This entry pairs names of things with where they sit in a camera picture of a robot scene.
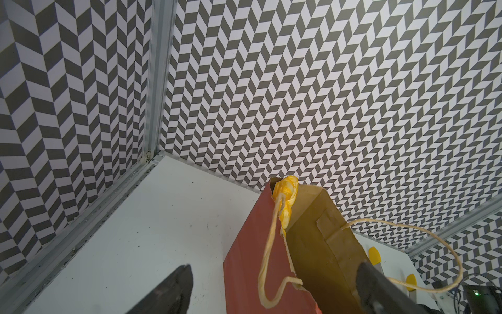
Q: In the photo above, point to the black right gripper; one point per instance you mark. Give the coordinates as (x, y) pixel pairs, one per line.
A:
(482, 299)

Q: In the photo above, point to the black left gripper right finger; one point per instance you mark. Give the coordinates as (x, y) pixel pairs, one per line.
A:
(378, 295)

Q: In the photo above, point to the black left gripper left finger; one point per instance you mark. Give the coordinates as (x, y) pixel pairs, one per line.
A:
(171, 296)

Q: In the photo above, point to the yellow metal tongs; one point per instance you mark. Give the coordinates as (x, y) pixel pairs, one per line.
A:
(375, 259)

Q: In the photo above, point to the red paper bag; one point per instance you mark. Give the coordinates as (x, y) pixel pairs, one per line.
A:
(309, 268)

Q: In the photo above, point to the twisted braided bread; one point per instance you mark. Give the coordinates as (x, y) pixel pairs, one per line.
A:
(284, 194)

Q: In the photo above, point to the aluminium corner post left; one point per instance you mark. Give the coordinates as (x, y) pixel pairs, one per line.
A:
(163, 19)

